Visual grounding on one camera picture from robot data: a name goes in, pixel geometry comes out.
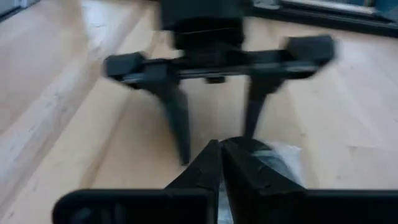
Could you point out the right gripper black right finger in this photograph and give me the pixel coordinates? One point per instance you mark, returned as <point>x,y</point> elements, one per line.
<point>248,174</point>

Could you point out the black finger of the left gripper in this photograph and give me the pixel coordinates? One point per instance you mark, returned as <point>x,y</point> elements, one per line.
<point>255,105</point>
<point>178,118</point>

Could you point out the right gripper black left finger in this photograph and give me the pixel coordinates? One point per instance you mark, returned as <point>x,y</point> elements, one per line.
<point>205,174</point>

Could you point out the bagged dark round toiletry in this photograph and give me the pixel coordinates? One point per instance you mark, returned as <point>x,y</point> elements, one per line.
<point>286,161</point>

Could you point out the black metal table frame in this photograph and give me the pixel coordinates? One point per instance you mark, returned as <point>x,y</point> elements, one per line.
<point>326,21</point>

